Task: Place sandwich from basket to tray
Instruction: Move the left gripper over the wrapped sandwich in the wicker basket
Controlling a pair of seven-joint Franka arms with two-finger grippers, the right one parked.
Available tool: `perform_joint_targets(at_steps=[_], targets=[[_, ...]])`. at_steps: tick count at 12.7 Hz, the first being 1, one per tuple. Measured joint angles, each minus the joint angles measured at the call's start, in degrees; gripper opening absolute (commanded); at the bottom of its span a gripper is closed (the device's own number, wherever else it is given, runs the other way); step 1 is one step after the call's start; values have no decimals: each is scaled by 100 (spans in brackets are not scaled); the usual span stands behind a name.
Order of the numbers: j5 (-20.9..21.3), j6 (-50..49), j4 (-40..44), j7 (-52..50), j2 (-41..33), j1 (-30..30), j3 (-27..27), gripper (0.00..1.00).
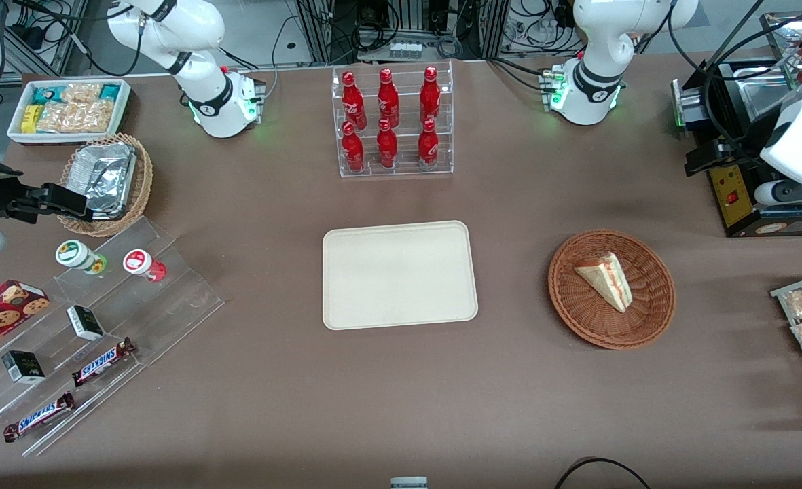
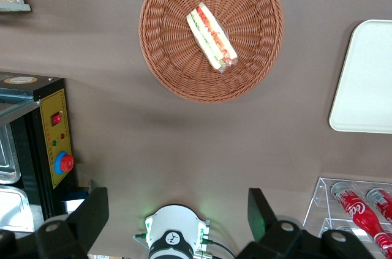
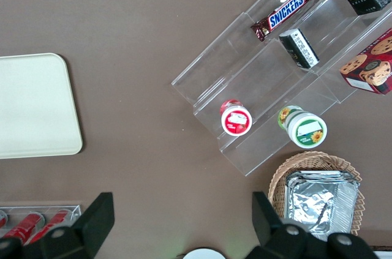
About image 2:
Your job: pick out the triangle sandwich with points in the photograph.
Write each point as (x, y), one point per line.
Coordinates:
(211, 38)

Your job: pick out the steel food pan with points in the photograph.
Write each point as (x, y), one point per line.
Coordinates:
(7, 155)
(12, 207)

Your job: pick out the beige plastic tray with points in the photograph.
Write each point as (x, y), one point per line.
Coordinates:
(364, 81)

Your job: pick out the clear acrylic bottle rack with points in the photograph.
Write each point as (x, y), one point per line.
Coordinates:
(321, 197)

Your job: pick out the round brown wicker basket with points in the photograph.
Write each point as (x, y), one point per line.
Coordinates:
(171, 66)

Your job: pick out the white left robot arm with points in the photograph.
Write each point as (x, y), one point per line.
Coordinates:
(174, 219)

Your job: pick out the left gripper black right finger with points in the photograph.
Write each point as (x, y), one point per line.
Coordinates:
(263, 213)

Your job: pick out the black food warmer cabinet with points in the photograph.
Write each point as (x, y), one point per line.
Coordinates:
(53, 136)

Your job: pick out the red cola bottle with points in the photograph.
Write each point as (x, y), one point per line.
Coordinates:
(382, 204)
(361, 213)

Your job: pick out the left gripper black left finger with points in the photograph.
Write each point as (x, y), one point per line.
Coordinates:
(88, 213)

